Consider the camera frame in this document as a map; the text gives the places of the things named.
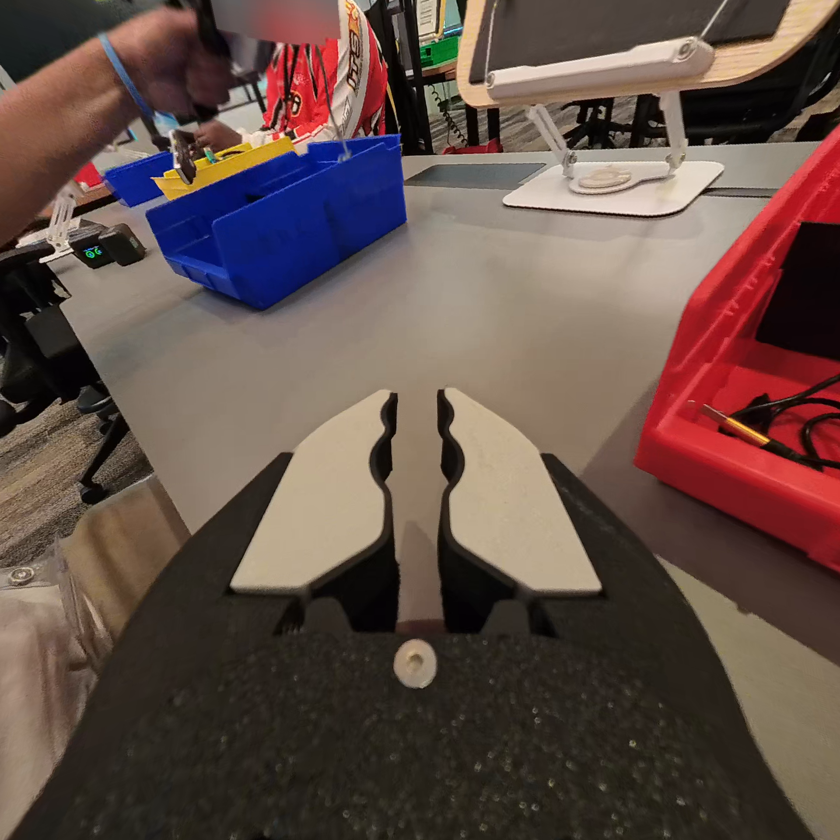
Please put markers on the blue storage bin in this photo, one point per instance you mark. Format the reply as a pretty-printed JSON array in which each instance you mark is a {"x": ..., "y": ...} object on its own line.
[
  {"x": 295, "y": 216},
  {"x": 131, "y": 180}
]

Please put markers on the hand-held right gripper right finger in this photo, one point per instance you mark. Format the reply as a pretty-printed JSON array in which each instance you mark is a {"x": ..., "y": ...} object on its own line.
[{"x": 512, "y": 512}]

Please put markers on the person's left forearm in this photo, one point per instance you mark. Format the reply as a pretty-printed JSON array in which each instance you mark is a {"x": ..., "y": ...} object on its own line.
[{"x": 52, "y": 131}]

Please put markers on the book stand with black board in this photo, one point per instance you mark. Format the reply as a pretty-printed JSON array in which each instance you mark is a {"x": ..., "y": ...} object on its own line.
[{"x": 590, "y": 65}]

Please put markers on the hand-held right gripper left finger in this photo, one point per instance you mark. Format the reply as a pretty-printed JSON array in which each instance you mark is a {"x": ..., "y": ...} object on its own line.
[{"x": 321, "y": 512}]

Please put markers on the person's left hand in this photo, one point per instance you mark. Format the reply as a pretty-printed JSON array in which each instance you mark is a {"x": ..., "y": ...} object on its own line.
[{"x": 164, "y": 59}]

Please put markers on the black bin divider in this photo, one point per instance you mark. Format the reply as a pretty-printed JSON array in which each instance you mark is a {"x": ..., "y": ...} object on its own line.
[{"x": 800, "y": 295}]

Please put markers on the person's beige trousers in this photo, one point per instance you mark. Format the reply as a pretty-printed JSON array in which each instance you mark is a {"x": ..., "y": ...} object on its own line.
[{"x": 39, "y": 656}]

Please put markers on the yellow storage bin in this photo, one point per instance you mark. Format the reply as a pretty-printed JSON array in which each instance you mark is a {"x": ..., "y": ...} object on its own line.
[{"x": 249, "y": 161}]

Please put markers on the black office chair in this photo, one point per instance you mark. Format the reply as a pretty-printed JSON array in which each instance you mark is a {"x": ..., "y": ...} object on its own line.
[{"x": 39, "y": 341}]

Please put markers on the grey desk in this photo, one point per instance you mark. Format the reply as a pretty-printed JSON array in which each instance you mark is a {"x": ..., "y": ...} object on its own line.
[{"x": 492, "y": 295}]

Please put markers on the dark grey device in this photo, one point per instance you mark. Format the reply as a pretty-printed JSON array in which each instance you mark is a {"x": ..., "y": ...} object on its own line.
[{"x": 184, "y": 157}]

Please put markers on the blue wristband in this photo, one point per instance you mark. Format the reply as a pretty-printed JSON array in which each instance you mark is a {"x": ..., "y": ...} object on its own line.
[{"x": 128, "y": 82}]

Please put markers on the black device with green display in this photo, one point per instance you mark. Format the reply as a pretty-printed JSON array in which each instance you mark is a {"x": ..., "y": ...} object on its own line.
[{"x": 92, "y": 253}]

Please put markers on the red storage bin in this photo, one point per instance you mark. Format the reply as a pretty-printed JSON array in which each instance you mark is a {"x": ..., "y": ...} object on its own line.
[{"x": 722, "y": 499}]

